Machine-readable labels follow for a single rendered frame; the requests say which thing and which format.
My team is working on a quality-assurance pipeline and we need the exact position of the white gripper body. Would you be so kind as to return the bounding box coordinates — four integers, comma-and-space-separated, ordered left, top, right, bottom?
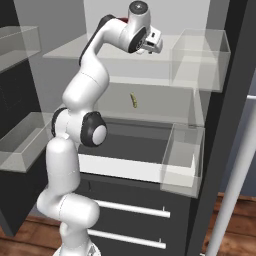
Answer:
140, 32, 165, 55

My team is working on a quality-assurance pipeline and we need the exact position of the black fridge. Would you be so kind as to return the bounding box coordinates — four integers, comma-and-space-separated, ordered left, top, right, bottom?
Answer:
13, 0, 231, 256

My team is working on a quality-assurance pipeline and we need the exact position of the black fridge door with bins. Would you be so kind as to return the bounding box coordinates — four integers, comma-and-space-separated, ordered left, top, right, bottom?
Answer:
0, 0, 61, 238

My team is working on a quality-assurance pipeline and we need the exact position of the white fridge drawer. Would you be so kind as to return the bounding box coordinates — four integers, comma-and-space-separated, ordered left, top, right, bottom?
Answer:
77, 121, 197, 188

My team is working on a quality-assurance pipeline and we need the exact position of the glass fridge shelf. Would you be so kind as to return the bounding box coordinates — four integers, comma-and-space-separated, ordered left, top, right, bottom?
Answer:
42, 32, 188, 64
96, 75, 205, 128

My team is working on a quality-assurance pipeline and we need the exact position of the small yellow-green vegetable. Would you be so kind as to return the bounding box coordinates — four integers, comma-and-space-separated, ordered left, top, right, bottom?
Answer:
129, 92, 140, 110

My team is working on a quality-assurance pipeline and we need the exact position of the clear door bin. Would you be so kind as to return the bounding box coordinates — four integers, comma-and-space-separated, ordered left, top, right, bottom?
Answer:
159, 122, 206, 199
170, 28, 232, 93
0, 25, 42, 74
0, 111, 58, 174

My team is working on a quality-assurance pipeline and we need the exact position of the long white door handle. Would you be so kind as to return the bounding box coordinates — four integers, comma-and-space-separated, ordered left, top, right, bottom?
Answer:
204, 94, 256, 256

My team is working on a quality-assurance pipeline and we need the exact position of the black freezer drawer front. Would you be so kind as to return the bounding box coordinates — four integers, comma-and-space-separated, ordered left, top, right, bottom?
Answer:
83, 216, 190, 256
75, 172, 194, 231

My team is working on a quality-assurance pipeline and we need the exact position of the black fridge door with handle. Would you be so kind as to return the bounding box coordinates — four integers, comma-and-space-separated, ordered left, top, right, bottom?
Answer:
185, 0, 256, 256

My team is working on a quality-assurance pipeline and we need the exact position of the white drawer handle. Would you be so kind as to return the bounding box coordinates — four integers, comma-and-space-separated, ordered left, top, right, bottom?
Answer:
86, 228, 167, 250
94, 198, 172, 219

